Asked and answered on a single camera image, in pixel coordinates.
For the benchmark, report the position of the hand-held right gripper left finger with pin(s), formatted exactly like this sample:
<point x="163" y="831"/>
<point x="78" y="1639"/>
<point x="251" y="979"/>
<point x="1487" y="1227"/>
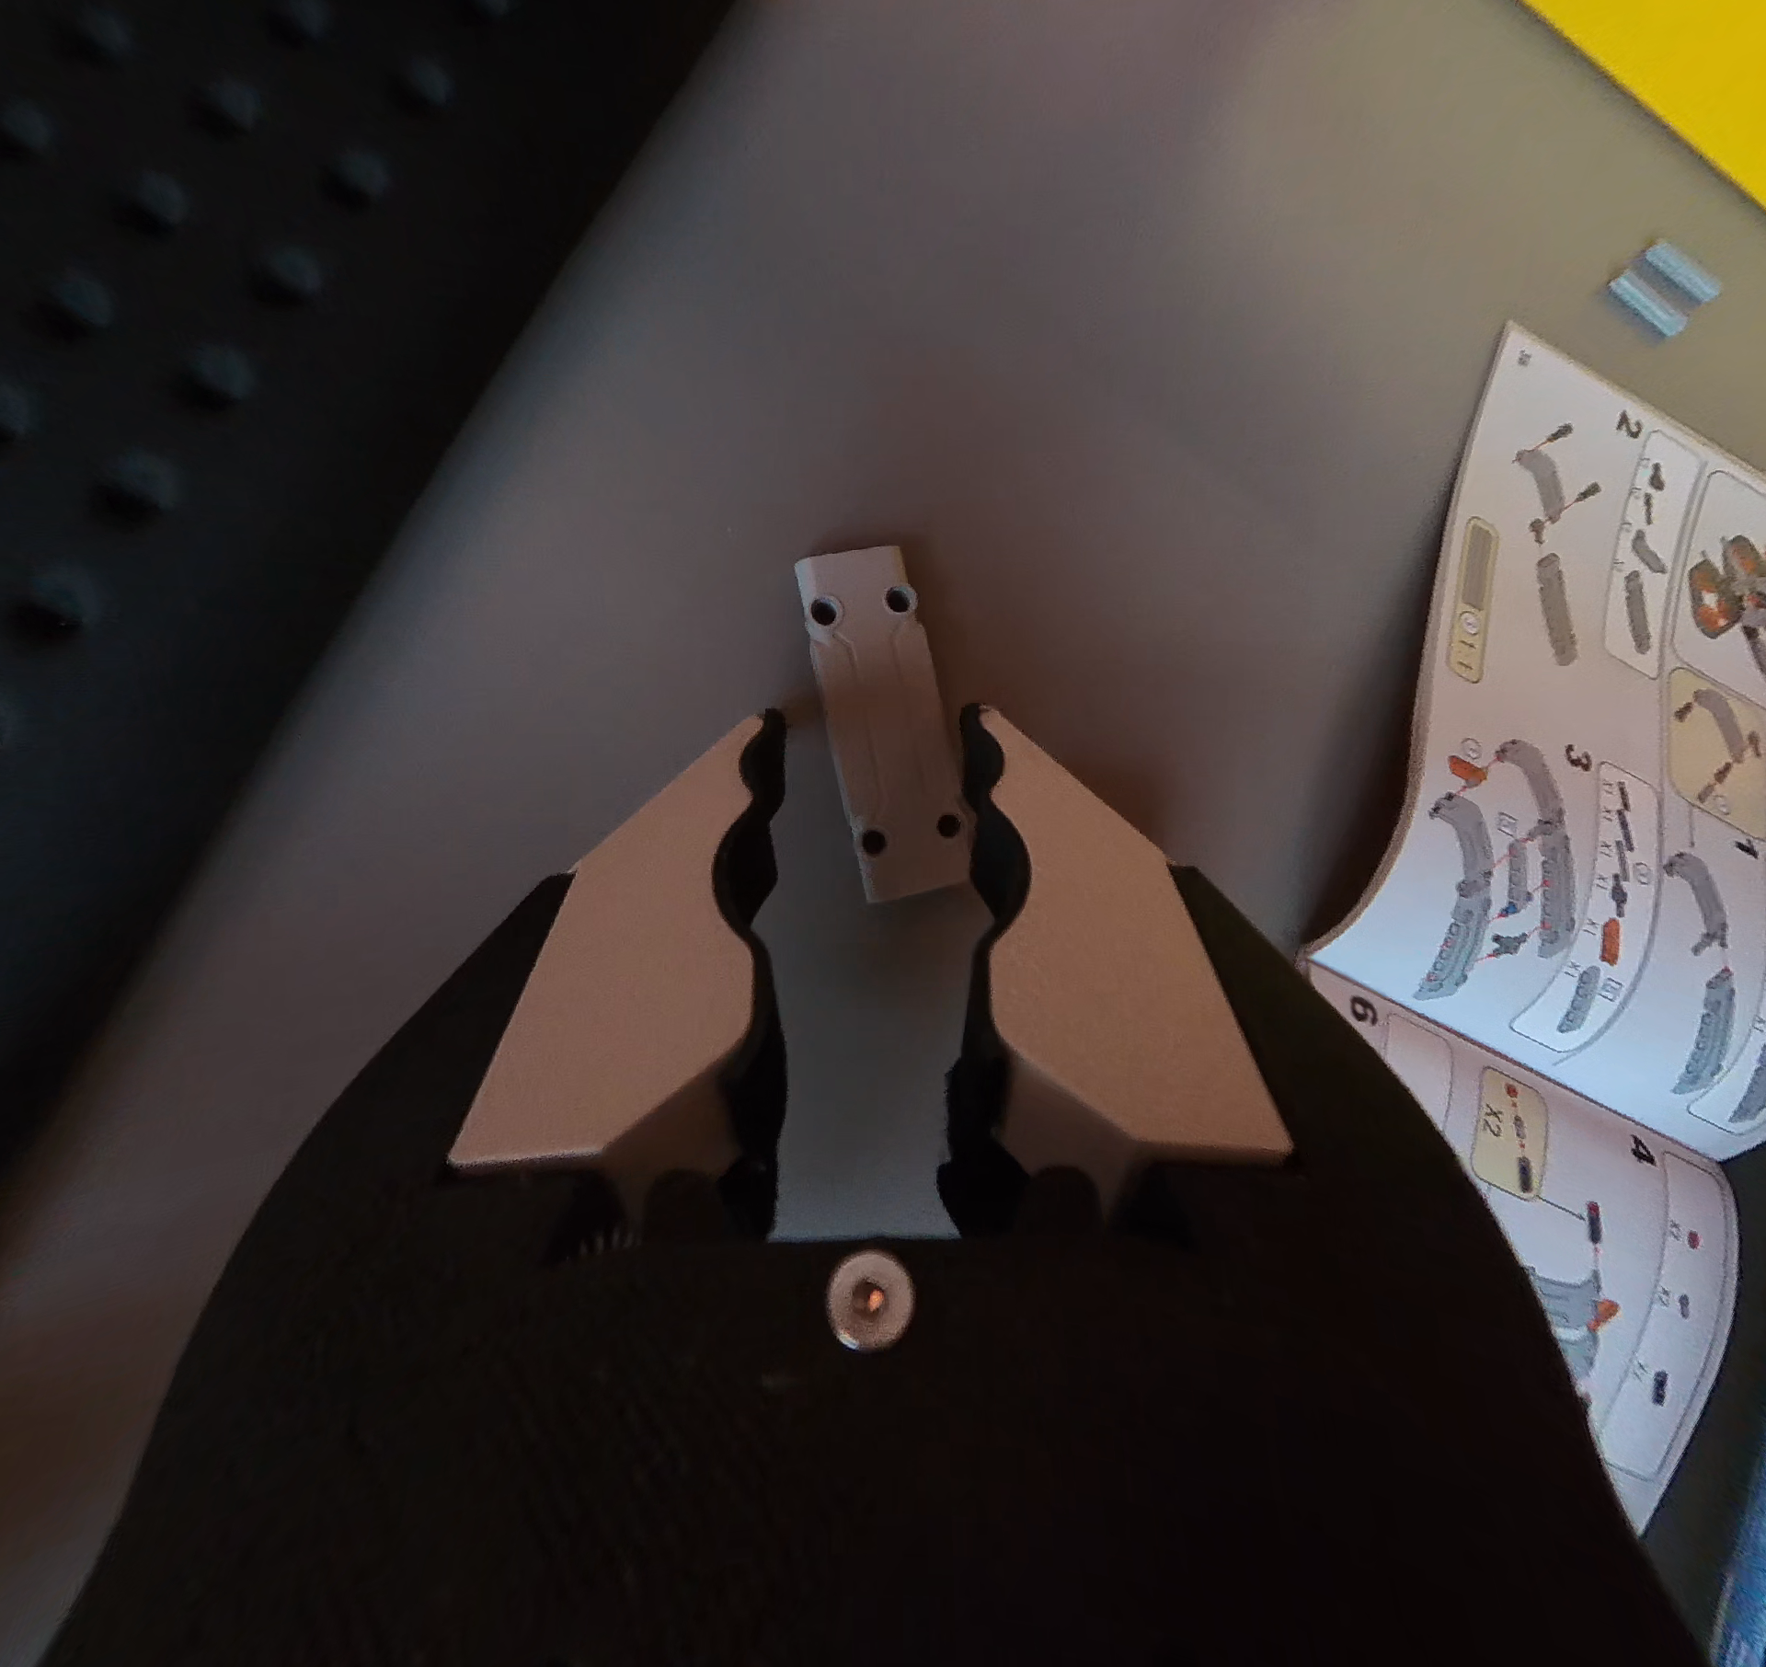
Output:
<point x="621" y="1004"/>

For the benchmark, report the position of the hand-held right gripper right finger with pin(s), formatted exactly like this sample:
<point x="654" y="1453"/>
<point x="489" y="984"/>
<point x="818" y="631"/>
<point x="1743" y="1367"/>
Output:
<point x="1132" y="1004"/>

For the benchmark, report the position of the grey curved panel piece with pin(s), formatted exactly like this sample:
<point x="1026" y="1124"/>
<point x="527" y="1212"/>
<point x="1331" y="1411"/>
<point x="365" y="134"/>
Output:
<point x="884" y="728"/>

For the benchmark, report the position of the yellow plastic bin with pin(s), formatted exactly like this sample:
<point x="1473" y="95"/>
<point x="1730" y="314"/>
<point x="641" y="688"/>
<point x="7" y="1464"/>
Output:
<point x="1657" y="11"/>

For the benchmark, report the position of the black dotted floor mat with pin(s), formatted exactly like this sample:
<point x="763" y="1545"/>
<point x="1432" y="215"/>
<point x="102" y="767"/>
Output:
<point x="207" y="244"/>

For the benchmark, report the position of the grey desk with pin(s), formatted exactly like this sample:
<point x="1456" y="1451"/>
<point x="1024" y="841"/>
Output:
<point x="1105" y="314"/>

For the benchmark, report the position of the white instruction sheet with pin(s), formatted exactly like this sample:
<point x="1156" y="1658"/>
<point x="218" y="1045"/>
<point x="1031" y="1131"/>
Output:
<point x="1546" y="728"/>

